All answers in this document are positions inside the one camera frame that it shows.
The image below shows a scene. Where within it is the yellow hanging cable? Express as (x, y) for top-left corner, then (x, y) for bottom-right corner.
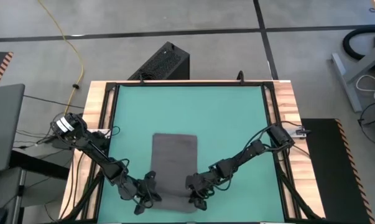
(37, 0), (85, 116)

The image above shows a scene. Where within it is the black vacuum hose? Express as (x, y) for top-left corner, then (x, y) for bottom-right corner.
(342, 26), (375, 62)

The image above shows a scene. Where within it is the grey metal table leg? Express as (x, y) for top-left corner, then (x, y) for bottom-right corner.
(331, 45), (375, 113)

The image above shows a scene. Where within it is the black table frame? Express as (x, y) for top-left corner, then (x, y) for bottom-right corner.
(60, 80), (320, 224)

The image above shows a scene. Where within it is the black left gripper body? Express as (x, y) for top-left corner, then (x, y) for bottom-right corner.
(117, 179), (154, 207)

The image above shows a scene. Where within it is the silver mounting plate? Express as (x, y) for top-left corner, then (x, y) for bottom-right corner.
(286, 126), (312, 138)

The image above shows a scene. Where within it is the grey towel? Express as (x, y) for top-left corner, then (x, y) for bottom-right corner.
(150, 133), (200, 215)

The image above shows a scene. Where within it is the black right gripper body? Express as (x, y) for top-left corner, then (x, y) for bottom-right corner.
(192, 172), (221, 200)

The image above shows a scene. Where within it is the black perforated computer tower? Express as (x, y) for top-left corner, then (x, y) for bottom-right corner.
(127, 40), (191, 82)

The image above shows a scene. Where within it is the black cable coil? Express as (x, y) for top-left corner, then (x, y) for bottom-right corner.
(358, 101), (375, 147)

